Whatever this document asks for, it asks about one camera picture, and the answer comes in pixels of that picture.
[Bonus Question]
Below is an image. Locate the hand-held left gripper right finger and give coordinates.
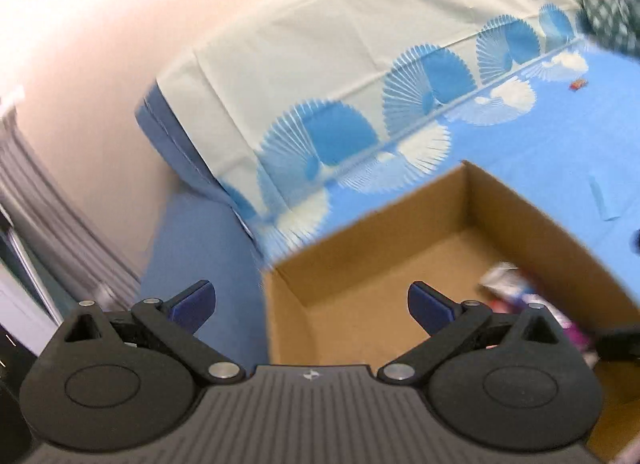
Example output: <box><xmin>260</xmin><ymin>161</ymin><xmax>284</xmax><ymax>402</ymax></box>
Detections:
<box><xmin>377</xmin><ymin>281</ymin><xmax>566</xmax><ymax>386</ymax></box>

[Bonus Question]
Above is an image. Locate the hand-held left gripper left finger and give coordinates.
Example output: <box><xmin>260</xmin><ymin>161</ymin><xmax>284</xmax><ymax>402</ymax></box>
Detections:
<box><xmin>61</xmin><ymin>280</ymin><xmax>246</xmax><ymax>386</ymax></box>

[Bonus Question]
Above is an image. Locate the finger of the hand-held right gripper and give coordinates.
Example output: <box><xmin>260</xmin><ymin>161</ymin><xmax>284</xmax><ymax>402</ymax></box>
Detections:
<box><xmin>594</xmin><ymin>321</ymin><xmax>640</xmax><ymax>361</ymax></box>

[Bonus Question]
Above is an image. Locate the purple snack packet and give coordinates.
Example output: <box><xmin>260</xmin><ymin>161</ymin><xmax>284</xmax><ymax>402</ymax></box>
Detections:
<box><xmin>479</xmin><ymin>263</ymin><xmax>598</xmax><ymax>357</ymax></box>

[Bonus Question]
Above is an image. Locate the brown cardboard box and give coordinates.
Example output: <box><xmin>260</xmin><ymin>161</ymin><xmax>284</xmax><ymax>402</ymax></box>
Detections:
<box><xmin>262</xmin><ymin>160</ymin><xmax>640</xmax><ymax>464</ymax></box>

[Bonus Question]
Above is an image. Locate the blue mattress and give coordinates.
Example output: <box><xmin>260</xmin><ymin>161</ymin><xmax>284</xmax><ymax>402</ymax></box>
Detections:
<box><xmin>134</xmin><ymin>86</ymin><xmax>273</xmax><ymax>370</ymax></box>

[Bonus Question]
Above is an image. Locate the grey striped curtain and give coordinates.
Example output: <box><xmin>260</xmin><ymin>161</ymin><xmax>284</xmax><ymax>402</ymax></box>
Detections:
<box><xmin>0</xmin><ymin>109</ymin><xmax>143</xmax><ymax>340</ymax></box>

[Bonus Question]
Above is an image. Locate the fan-print bed sheet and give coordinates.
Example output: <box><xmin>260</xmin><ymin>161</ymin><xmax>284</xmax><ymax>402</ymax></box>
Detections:
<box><xmin>155</xmin><ymin>0</ymin><xmax>640</xmax><ymax>275</ymax></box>

